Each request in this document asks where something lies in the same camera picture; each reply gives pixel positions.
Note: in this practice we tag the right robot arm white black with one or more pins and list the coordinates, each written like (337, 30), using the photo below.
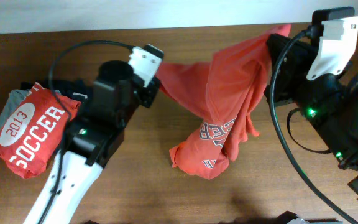
(337, 127)

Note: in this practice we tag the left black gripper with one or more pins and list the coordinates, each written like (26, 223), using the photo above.
(149, 91)

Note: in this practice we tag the folded grey shirt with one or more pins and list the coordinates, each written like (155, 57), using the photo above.
(14, 100)

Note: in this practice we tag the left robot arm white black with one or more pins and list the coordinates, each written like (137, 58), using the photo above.
(94, 135)

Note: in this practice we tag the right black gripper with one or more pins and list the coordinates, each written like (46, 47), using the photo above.
(296, 65)

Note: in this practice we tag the folded red 2013 soccer shirt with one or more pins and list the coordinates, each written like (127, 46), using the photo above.
(30, 136)

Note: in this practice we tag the folded navy blue shirt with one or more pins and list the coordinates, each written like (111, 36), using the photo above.
(70, 94)

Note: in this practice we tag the orange McKinney Boyd soccer t-shirt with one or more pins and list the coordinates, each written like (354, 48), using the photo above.
(222, 92)

